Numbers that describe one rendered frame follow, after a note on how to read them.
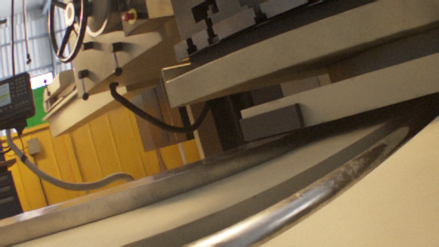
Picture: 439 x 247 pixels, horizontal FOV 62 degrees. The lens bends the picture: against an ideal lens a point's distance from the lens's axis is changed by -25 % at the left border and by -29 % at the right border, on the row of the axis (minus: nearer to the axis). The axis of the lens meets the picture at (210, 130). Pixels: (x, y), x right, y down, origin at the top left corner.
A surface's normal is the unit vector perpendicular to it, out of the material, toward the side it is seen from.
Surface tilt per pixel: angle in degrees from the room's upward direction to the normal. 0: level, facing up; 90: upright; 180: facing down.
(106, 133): 90
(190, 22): 90
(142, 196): 90
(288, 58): 90
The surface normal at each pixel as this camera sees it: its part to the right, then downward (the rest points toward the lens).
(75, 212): 0.60, -0.17
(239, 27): -0.75, 0.22
